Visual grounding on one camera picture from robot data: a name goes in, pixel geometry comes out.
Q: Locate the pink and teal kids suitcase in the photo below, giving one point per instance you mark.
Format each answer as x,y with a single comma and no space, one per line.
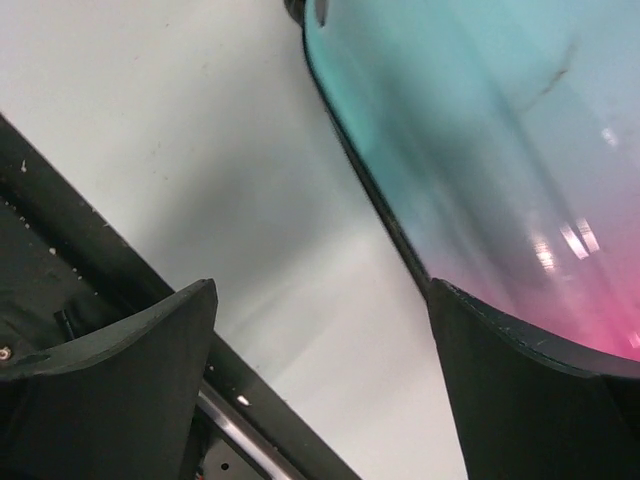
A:
503,137

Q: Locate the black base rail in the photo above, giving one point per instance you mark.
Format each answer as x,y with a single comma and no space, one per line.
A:
66,273

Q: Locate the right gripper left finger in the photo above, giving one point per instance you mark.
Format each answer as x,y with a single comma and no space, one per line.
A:
117,403

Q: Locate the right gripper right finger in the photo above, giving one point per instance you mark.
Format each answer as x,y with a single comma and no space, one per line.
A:
528,404

